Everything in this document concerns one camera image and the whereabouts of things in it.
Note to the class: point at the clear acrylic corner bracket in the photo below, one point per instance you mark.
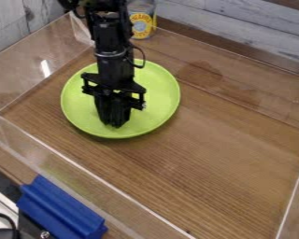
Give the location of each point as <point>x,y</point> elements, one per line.
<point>80,30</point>

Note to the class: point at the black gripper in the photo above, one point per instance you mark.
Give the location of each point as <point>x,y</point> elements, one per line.
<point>127,94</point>

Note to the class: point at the green round plate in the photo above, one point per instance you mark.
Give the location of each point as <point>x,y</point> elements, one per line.
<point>161,103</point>

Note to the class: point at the blue plastic clamp block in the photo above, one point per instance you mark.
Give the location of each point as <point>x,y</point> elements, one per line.
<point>62,215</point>

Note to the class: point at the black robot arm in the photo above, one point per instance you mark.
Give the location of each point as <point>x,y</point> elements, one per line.
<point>109,27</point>

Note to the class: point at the clear acrylic enclosure wall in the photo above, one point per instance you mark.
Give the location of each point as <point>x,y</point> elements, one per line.
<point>26,157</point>

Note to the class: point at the yellow pineapple can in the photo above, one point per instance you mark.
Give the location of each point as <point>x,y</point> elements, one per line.
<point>143,17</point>

